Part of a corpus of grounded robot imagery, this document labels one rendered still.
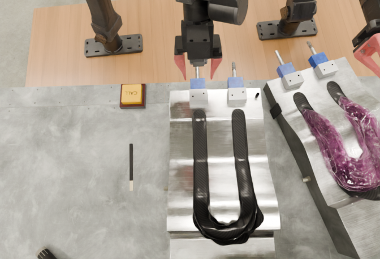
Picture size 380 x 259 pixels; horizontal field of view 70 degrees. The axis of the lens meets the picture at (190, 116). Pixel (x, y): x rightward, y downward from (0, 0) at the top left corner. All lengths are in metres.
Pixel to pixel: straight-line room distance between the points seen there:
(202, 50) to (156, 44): 0.48
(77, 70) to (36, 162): 0.32
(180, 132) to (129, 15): 0.51
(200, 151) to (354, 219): 0.40
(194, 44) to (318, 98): 0.48
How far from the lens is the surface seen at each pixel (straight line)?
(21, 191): 0.96
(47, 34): 1.14
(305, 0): 0.91
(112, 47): 0.97
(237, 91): 0.77
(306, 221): 0.86
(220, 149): 0.75
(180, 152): 0.74
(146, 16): 1.06
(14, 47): 2.32
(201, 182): 0.71
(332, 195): 0.81
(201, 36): 0.54
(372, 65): 0.57
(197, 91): 0.76
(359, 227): 0.80
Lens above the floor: 1.61
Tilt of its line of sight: 71 degrees down
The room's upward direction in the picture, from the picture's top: 6 degrees counter-clockwise
